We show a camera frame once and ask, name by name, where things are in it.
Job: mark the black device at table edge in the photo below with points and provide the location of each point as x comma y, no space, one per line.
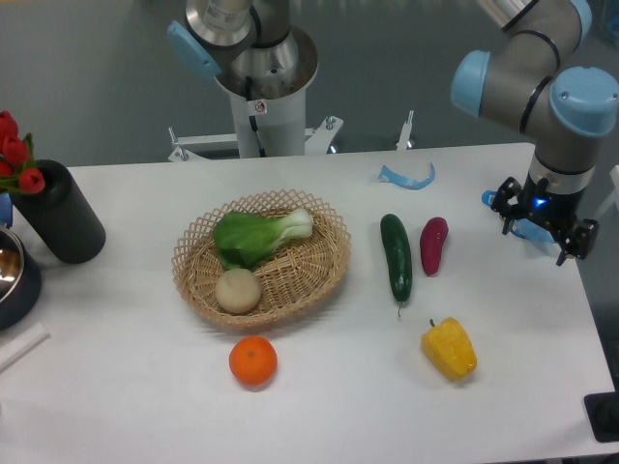
602,412

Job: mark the green cucumber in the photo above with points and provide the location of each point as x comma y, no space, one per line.
399,258

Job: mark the green bok choy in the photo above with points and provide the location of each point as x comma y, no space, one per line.
244,240

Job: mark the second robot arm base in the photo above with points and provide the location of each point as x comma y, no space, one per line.
250,47

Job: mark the purple sweet potato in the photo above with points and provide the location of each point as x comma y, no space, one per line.
432,241

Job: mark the steel bowl with dark rim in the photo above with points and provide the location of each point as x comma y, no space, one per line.
21,280

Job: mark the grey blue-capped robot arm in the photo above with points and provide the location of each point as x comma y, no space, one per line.
566,112

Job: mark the woven wicker basket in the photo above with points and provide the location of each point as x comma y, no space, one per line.
298,276

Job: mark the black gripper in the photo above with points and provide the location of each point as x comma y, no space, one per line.
549,217

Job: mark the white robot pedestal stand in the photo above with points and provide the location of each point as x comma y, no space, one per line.
263,128

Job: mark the red artificial tulips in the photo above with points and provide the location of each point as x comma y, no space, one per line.
20,173

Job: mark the black cylindrical vase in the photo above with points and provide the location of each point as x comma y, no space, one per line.
62,216

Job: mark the white flat strip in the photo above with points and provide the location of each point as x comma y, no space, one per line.
15,349

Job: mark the blue tape strip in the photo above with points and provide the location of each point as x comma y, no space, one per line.
387,175

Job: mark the yellow bell pepper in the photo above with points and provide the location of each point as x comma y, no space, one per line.
449,349

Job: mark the orange fruit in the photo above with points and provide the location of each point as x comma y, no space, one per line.
253,361

